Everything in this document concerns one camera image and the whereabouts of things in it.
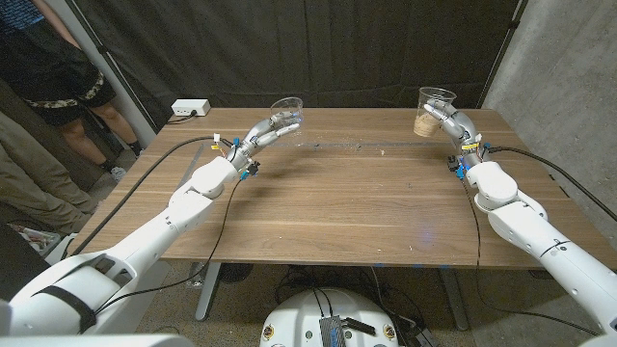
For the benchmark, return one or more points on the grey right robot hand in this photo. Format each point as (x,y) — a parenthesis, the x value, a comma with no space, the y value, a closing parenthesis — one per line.
(463,130)

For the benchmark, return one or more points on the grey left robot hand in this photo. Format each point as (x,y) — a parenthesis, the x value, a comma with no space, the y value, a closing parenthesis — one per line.
(255,137)

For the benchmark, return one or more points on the clear plastic cup with sugar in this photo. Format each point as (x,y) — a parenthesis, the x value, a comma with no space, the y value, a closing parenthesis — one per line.
(424,127)

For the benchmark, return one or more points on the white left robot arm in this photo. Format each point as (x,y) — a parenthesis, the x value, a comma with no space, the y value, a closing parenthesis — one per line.
(159,236)

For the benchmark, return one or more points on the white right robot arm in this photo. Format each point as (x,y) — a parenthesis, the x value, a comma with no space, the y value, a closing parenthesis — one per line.
(554,236)

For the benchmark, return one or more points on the white power strip box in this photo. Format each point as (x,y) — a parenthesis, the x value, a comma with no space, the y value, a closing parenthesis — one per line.
(190,106)

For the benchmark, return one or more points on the black power brick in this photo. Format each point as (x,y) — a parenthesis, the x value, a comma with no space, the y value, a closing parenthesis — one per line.
(424,338)

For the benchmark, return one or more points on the black backdrop stand pole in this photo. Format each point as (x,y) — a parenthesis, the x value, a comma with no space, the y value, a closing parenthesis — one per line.
(503,45)

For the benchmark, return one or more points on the black backdrop curtain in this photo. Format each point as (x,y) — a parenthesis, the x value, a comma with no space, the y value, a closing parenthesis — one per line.
(308,48)

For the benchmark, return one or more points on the black round floor fan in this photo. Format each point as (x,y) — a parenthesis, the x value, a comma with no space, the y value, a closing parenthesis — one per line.
(233,272)

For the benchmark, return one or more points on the grey backdrop stand pole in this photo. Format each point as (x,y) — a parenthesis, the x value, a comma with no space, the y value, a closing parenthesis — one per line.
(120,87)

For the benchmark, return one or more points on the grey table leg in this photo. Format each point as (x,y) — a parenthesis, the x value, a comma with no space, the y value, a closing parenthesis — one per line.
(453,299)
(208,294)

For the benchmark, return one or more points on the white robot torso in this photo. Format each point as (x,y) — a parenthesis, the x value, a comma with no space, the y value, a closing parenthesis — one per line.
(299,323)

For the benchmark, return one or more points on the grey finned module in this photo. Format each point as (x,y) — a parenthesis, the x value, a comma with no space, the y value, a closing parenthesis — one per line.
(332,332)

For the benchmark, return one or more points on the person in black shorts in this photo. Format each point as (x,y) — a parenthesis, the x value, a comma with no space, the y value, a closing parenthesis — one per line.
(48,72)

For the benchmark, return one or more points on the white floor stand base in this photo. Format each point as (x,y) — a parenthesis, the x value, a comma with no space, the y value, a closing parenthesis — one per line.
(58,253)

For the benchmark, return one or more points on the person in khaki trousers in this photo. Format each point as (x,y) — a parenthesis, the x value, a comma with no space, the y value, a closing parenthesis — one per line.
(29,178)

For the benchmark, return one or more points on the crumpled printed bag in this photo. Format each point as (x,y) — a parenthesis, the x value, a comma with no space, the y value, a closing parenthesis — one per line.
(31,238)

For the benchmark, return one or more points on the white robot chest rim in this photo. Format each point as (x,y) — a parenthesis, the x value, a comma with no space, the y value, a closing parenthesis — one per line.
(96,341)

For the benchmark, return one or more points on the black bulky object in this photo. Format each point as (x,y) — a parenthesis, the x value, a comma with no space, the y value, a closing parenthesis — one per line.
(19,270)

